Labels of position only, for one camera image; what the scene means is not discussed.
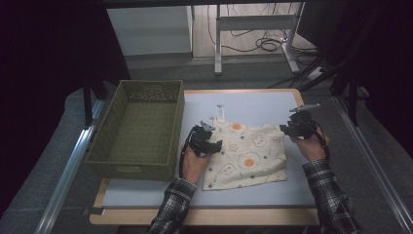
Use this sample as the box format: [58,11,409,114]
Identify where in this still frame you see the black floor cables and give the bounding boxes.
[206,3,319,57]

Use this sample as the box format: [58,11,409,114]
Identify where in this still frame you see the aluminium rail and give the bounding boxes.
[33,98,105,234]
[333,95,413,234]

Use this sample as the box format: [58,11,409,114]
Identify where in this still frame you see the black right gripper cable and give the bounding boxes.
[304,119,331,164]

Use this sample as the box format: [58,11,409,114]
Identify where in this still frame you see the white power strip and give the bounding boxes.
[306,65,324,81]

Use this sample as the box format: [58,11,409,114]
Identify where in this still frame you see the dark curtain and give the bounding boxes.
[337,0,413,154]
[0,0,131,218]

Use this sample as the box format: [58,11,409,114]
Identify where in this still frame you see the person's right hand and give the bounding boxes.
[289,129,331,163]

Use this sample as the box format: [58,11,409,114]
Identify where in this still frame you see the person's left hand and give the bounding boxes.
[180,145,212,185]

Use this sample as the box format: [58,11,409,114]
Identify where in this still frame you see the white cabinet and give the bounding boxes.
[106,5,193,57]

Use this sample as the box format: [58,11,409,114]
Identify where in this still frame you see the white desk frame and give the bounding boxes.
[213,2,306,76]

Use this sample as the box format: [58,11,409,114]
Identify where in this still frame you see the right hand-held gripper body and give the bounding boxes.
[285,102,321,140]

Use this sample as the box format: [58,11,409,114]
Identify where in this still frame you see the pale grey table mat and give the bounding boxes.
[100,91,318,210]

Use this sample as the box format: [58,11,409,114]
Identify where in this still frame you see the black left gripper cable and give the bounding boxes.
[178,126,198,179]

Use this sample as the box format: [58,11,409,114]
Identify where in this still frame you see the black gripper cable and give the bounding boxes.
[178,126,198,179]
[304,119,331,164]

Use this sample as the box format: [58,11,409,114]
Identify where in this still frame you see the black stand leg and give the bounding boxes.
[82,77,109,129]

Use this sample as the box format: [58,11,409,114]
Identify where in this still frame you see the olive green plastic basket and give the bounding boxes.
[85,79,186,182]

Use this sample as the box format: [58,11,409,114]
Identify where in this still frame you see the black tripod stand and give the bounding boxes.
[297,0,384,129]

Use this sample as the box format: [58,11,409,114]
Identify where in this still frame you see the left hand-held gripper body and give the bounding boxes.
[186,120,216,159]

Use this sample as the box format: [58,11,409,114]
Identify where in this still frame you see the cream printed cloth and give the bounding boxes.
[201,103,289,192]

